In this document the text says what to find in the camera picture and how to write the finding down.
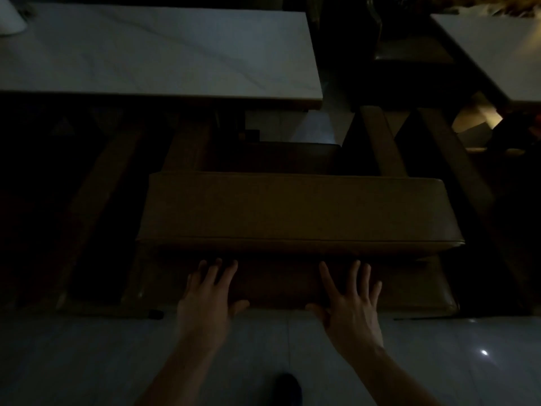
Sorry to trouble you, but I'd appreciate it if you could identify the person's left forearm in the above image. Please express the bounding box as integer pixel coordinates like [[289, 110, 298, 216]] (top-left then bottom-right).
[[134, 340, 218, 406]]

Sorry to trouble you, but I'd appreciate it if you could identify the white round object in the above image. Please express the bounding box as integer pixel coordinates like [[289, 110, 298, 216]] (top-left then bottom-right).
[[0, 0, 28, 37]]

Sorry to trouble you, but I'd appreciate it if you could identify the small white marble table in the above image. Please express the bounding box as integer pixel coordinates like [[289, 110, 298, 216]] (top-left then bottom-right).
[[430, 12, 541, 109]]

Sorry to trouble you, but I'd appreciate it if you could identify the person's left hand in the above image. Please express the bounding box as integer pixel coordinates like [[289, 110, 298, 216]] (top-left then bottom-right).
[[177, 258, 250, 349]]

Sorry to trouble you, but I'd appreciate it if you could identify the large white marble table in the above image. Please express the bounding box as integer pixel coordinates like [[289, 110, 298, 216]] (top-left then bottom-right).
[[0, 1, 324, 111]]

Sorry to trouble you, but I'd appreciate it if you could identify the person's right hand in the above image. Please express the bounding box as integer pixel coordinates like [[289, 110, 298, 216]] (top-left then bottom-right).
[[305, 260, 386, 363]]

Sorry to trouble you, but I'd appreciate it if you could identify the person's dark shoe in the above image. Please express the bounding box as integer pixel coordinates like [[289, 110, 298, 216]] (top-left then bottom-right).
[[274, 373, 303, 406]]

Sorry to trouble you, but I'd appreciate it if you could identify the brown leather chair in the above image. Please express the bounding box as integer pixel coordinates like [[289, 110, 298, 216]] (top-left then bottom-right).
[[122, 141, 466, 318]]

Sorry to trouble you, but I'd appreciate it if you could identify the brown wooden chair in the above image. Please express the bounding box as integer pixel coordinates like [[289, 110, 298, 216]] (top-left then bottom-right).
[[0, 118, 146, 311], [359, 105, 541, 313]]

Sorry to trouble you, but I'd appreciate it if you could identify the person's right forearm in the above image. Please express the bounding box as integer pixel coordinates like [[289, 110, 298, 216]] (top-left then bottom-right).
[[347, 347, 444, 406]]

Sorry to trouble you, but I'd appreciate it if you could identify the dark chair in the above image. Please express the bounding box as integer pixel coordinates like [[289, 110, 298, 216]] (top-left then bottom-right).
[[350, 0, 470, 107]]

